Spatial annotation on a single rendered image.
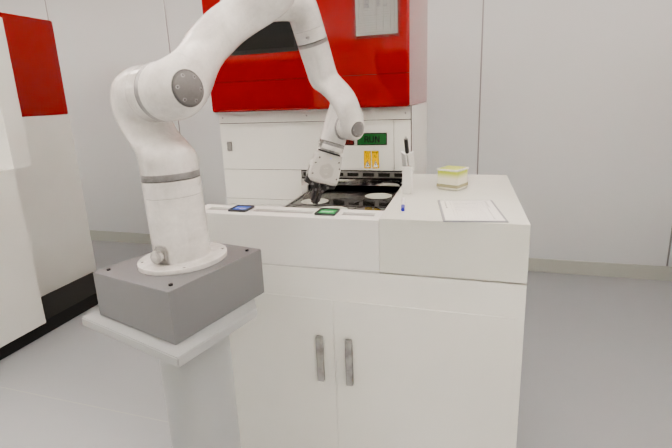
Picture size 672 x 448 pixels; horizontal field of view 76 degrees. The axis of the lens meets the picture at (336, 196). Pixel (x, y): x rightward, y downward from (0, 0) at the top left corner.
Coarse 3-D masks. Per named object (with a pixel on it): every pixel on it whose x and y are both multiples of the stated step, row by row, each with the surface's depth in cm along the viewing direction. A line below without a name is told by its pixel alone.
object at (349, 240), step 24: (216, 216) 121; (240, 216) 119; (264, 216) 117; (288, 216) 115; (312, 216) 113; (336, 216) 112; (360, 216) 112; (216, 240) 123; (240, 240) 121; (264, 240) 118; (288, 240) 116; (312, 240) 114; (336, 240) 112; (360, 240) 110; (288, 264) 118; (312, 264) 116; (336, 264) 114; (360, 264) 112
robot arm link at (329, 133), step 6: (330, 108) 135; (330, 114) 134; (336, 114) 133; (330, 120) 134; (336, 120) 132; (324, 126) 136; (330, 126) 134; (324, 132) 135; (330, 132) 134; (336, 132) 132; (324, 138) 135; (330, 138) 134; (336, 138) 134; (342, 138) 134; (342, 144) 136
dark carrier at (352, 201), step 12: (324, 192) 170; (336, 192) 168; (348, 192) 168; (360, 192) 167; (372, 192) 166; (384, 192) 165; (300, 204) 152; (312, 204) 151; (324, 204) 150; (336, 204) 150; (348, 204) 149; (360, 204) 149; (372, 204) 148; (384, 204) 147
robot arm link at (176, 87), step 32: (224, 0) 98; (256, 0) 98; (288, 0) 102; (192, 32) 91; (224, 32) 95; (256, 32) 104; (160, 64) 81; (192, 64) 84; (160, 96) 80; (192, 96) 82
